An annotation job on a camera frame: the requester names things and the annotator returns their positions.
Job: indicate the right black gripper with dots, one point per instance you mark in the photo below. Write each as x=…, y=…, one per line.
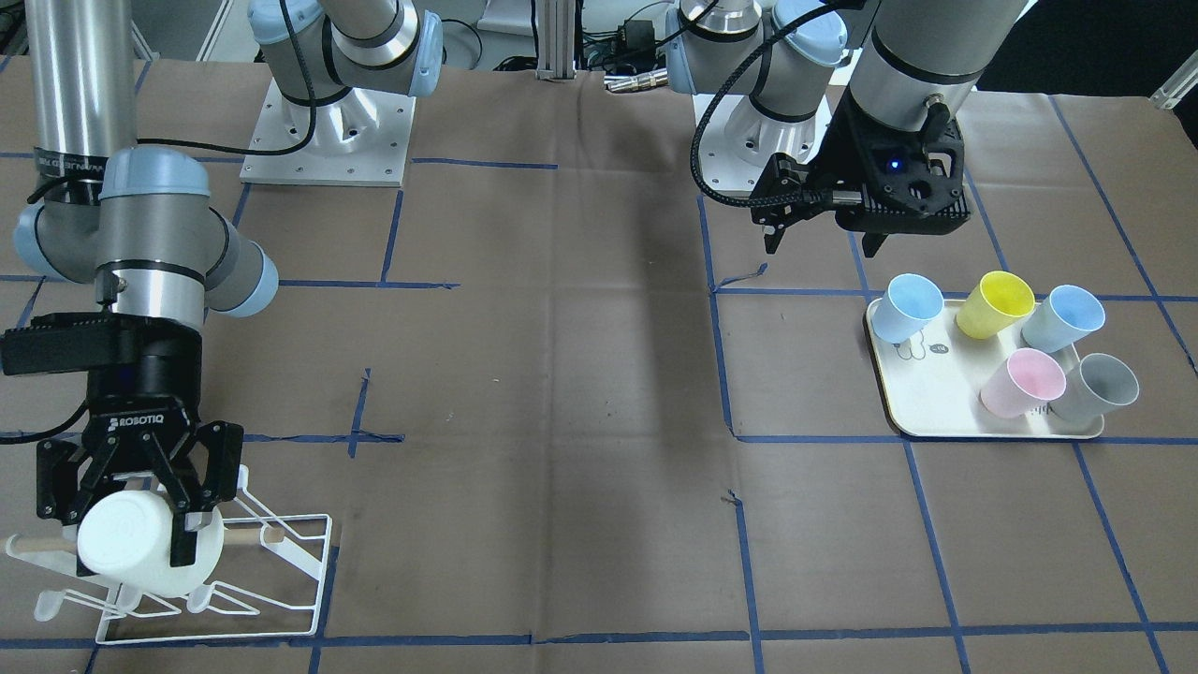
x=142, y=388

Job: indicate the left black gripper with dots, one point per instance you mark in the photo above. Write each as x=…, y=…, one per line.
x=843, y=148

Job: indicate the white plastic cup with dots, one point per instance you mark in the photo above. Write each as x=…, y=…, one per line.
x=127, y=536

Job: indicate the light blue cup back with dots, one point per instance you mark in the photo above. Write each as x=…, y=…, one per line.
x=910, y=302

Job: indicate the light blue cup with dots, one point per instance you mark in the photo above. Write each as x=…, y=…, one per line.
x=1068, y=314
x=910, y=302

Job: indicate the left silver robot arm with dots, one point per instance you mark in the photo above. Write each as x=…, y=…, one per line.
x=913, y=53

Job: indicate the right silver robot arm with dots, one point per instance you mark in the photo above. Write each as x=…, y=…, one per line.
x=132, y=218

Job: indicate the yellow plastic cup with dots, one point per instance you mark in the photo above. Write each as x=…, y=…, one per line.
x=997, y=302

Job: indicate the pink plastic cup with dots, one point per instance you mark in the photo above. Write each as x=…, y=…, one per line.
x=1026, y=380

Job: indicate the light blue cup front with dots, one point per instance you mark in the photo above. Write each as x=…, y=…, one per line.
x=1068, y=314

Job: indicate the grey plastic cup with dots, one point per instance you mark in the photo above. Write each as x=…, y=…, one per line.
x=1099, y=384

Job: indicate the cream serving tray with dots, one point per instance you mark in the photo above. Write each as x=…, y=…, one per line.
x=931, y=384

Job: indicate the white wire cup rack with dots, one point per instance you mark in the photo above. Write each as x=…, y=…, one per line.
x=269, y=582

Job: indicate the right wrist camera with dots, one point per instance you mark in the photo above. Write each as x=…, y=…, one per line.
x=63, y=343

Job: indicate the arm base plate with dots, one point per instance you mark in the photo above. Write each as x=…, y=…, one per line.
x=360, y=140
x=739, y=140

